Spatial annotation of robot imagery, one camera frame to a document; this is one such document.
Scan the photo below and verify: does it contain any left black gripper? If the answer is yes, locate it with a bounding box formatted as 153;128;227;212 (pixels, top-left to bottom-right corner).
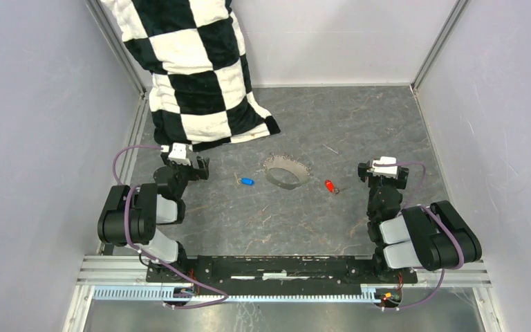
161;153;209;199

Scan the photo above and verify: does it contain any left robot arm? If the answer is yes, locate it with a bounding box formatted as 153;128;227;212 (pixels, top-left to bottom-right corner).
97;154;209;282

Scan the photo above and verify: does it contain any white slotted cable duct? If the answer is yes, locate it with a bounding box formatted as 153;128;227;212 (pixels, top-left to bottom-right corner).
92;286;388;304

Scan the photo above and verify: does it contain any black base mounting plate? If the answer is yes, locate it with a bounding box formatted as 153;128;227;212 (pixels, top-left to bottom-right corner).
146;255;418;297

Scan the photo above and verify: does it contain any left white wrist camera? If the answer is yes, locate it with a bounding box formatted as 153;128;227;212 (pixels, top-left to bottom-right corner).
160;142;192;166

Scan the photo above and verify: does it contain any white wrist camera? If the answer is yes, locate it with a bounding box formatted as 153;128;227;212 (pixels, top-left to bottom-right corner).
160;142;192;166
370;156;399;178

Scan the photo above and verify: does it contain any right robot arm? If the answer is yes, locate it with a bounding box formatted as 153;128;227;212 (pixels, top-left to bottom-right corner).
357;156;483;282

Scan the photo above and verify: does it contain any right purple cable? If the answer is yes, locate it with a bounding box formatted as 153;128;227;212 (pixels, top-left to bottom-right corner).
375;161;465;311

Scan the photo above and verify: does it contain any key with blue tag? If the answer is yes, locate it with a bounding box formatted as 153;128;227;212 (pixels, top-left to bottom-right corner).
234;173;255;186

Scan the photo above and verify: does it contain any key with red tag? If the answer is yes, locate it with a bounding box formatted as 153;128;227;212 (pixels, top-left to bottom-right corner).
324;180;339;194

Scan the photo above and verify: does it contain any black white checkered blanket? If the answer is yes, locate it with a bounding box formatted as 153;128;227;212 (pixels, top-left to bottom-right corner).
104;1;280;151

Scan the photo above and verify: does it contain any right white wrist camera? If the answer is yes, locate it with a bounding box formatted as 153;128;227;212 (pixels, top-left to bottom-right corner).
370;156;399;178

